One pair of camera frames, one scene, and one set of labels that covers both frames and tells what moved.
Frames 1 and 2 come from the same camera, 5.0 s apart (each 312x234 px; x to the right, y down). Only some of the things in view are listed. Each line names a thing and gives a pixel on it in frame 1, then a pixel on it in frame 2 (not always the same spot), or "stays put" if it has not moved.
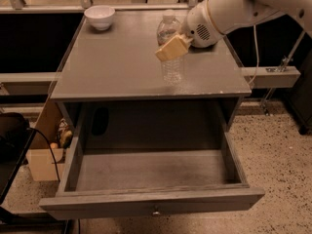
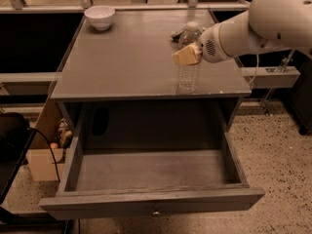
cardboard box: [45, 160] stays put
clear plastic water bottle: [170, 29] -> [188, 75]
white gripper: [199, 27] -> [210, 47]
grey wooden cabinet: [111, 95] stays put
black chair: [16, 138] stays put
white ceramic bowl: [99, 16] stays put
